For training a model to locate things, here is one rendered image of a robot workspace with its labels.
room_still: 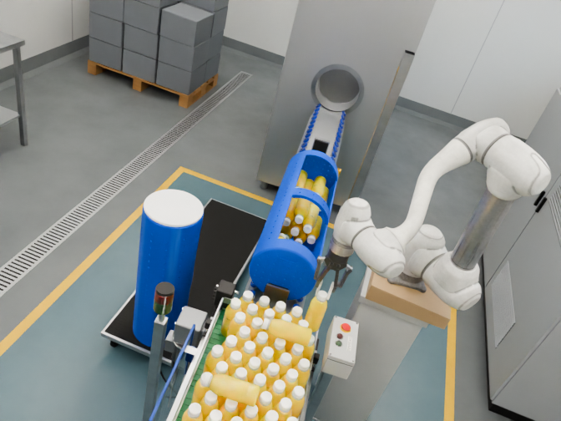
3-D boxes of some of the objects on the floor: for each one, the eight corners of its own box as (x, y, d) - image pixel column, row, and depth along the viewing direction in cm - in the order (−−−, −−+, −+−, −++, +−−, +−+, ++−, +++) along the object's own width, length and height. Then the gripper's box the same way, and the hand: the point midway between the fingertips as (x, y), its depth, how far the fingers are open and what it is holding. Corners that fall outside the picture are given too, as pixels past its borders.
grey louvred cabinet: (529, 243, 481) (624, 106, 397) (564, 443, 308) (745, 276, 224) (474, 223, 487) (555, 84, 403) (478, 407, 314) (623, 232, 230)
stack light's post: (146, 468, 241) (169, 317, 177) (143, 475, 238) (164, 325, 174) (138, 464, 242) (158, 313, 177) (135, 473, 238) (153, 322, 174)
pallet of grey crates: (216, 84, 602) (233, -19, 533) (186, 109, 538) (201, -7, 469) (127, 53, 616) (132, -53, 547) (87, 72, 552) (88, -44, 482)
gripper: (364, 250, 179) (344, 295, 193) (319, 235, 180) (302, 281, 194) (362, 263, 173) (341, 309, 187) (315, 248, 174) (299, 295, 188)
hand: (324, 289), depth 188 cm, fingers closed on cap, 4 cm apart
